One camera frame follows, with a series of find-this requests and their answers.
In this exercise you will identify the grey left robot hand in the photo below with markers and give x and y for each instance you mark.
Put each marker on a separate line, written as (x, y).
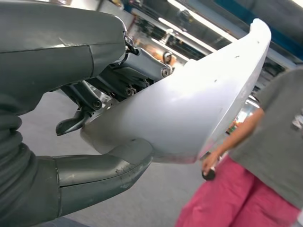
(47, 47)

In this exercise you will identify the small black round object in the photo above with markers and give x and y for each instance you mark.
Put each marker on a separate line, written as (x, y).
(209, 176)

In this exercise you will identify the person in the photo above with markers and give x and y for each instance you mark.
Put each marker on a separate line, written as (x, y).
(279, 150)

